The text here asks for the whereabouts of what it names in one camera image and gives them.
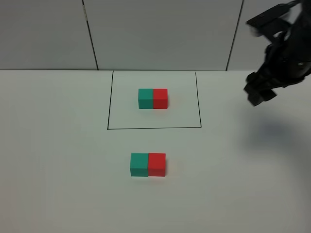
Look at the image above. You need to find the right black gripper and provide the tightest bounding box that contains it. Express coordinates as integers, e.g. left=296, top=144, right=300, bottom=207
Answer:
left=244, top=32, right=309, bottom=106

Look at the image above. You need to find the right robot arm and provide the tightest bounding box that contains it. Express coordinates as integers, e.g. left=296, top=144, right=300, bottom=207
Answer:
left=244, top=0, right=311, bottom=106

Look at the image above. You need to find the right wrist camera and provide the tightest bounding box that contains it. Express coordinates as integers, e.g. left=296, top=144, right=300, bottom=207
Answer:
left=246, top=0, right=301, bottom=37

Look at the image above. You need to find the green template block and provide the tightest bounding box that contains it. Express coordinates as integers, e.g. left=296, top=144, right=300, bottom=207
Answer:
left=138, top=88, right=153, bottom=109

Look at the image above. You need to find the red template block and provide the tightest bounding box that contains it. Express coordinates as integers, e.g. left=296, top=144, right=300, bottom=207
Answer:
left=153, top=88, right=168, bottom=109

